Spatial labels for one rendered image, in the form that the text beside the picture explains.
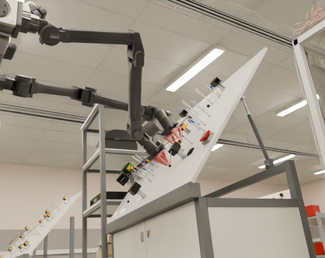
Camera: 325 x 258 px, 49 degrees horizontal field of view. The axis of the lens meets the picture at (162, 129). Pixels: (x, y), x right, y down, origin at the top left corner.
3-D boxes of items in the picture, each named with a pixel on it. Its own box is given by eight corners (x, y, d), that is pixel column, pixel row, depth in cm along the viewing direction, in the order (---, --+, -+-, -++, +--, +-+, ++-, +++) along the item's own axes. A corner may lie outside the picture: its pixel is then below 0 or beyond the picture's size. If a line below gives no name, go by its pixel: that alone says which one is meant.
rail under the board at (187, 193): (190, 197, 150) (188, 181, 152) (105, 234, 247) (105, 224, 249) (201, 197, 152) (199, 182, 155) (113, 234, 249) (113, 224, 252)
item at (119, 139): (102, 149, 283) (102, 126, 290) (94, 158, 302) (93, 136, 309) (138, 152, 296) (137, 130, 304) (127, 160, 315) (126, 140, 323)
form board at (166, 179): (108, 225, 250) (106, 223, 250) (175, 125, 307) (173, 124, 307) (194, 183, 153) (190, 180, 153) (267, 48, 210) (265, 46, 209)
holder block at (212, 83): (220, 89, 236) (209, 81, 234) (227, 85, 225) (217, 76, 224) (216, 94, 234) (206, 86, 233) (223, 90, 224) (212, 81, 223)
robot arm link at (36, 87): (76, 101, 216) (79, 84, 215) (92, 106, 209) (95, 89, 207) (8, 93, 179) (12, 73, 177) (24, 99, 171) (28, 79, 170)
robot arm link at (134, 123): (125, 47, 165) (134, 51, 156) (137, 46, 168) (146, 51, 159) (124, 132, 182) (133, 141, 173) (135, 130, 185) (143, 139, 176)
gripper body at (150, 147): (155, 154, 188) (145, 144, 188) (164, 145, 181) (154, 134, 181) (148, 161, 183) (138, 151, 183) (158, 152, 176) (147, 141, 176)
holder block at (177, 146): (173, 156, 190) (167, 151, 190) (177, 149, 194) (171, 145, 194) (177, 152, 187) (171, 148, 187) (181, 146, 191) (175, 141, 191)
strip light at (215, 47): (216, 48, 477) (215, 44, 480) (164, 90, 575) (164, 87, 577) (225, 51, 486) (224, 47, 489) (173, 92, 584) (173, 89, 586)
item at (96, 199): (102, 199, 266) (101, 190, 268) (89, 209, 295) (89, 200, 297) (143, 200, 280) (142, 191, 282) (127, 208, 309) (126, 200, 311)
